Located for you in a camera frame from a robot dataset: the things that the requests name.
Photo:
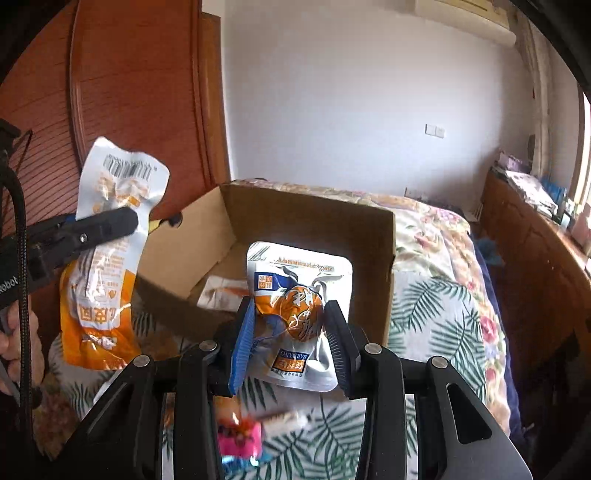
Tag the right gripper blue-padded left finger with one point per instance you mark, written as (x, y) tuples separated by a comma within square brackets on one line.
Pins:
[(121, 436)]

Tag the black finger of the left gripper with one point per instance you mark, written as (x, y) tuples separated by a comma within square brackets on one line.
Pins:
[(57, 241)]

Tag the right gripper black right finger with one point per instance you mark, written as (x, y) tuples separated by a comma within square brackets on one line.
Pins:
[(458, 438)]

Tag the silver orange egg snack packet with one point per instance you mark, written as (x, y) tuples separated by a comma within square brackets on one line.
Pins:
[(291, 287)]

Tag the chicken foot snack packet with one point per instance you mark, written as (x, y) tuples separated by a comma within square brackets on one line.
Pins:
[(221, 294)]

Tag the orange white snack packet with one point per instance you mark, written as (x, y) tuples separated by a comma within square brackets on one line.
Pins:
[(96, 289)]

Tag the person's left hand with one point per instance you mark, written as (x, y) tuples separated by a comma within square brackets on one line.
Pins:
[(10, 348)]

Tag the pink wrapped pastry snack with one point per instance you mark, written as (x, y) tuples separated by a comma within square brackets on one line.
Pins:
[(238, 435)]

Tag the leaf-print bed sheet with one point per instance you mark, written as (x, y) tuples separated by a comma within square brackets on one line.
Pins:
[(329, 449)]

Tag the yellow plush toy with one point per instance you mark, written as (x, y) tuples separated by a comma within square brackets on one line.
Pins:
[(153, 225)]

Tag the teal blue snack packet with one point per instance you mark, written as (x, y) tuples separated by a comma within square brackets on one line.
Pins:
[(232, 463)]

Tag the floral quilt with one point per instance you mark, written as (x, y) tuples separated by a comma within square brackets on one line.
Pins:
[(441, 305)]

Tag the white wrapped biscuit bar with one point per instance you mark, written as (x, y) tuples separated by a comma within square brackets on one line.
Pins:
[(285, 423)]

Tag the brown cardboard box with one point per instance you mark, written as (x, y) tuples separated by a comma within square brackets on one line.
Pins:
[(217, 229)]

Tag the wooden wardrobe door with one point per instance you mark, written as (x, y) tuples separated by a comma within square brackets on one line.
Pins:
[(147, 75)]

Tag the wooden cabinet counter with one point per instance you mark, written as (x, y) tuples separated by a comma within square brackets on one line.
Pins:
[(544, 291)]

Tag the wooden-framed window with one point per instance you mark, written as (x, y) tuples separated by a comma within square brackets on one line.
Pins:
[(579, 190)]

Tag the beige curtain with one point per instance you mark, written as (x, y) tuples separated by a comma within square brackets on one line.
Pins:
[(538, 60)]

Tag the white air conditioner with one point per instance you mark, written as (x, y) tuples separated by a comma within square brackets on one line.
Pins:
[(480, 18)]

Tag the white wall switch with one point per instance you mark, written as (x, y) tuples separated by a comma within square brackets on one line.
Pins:
[(435, 131)]

